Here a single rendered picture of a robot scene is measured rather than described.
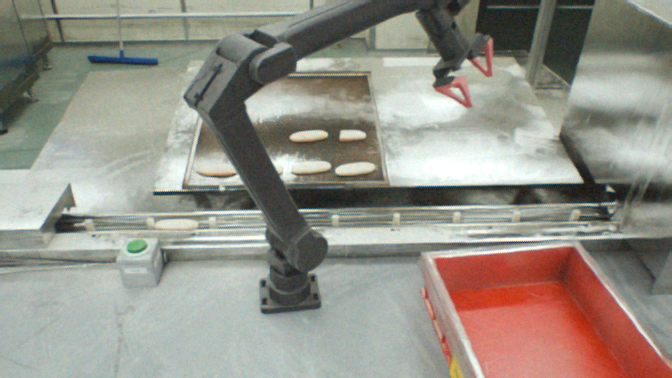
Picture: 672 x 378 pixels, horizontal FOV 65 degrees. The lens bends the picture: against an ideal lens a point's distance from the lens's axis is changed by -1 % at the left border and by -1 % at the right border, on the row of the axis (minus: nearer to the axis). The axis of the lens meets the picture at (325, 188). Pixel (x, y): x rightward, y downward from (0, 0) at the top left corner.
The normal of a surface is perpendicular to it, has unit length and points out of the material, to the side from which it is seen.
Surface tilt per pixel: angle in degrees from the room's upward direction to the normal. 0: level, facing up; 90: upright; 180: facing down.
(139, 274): 90
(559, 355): 0
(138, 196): 0
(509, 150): 10
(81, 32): 90
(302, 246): 90
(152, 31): 90
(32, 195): 0
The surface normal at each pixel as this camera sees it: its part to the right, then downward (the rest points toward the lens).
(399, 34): 0.04, 0.56
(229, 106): 0.64, 0.43
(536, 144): 0.00, -0.72
